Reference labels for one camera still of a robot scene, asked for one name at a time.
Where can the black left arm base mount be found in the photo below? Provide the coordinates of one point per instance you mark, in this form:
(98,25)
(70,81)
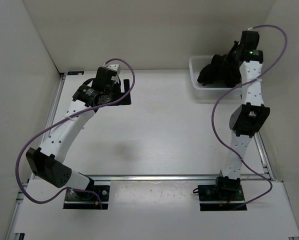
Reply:
(78,200)

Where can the small blue label sticker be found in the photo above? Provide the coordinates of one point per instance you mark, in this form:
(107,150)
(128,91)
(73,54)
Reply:
(75,73)

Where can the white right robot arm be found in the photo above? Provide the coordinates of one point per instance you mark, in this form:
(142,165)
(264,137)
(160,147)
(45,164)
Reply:
(250,115)

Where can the aluminium front frame rail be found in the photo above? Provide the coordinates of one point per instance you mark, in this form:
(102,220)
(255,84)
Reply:
(148,177)

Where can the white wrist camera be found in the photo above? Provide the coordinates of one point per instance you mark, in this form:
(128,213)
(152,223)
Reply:
(251,29)
(114,67)

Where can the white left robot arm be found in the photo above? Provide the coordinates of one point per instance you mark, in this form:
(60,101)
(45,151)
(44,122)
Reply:
(47,161)

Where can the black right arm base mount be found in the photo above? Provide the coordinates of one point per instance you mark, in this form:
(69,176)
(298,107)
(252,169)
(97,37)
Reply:
(214,197)

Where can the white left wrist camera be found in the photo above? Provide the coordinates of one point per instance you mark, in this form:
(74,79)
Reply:
(114,67)

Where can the black shorts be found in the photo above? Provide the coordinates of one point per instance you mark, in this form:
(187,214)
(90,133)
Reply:
(222,69)

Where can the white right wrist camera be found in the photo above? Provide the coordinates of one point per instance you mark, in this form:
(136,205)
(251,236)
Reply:
(251,29)

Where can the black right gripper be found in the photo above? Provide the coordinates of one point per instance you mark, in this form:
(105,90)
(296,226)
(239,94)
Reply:
(235,45)

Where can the white plastic mesh basket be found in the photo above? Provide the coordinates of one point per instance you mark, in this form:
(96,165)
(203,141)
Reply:
(209,92)

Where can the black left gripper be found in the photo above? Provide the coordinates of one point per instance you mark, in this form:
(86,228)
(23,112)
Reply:
(125,101)

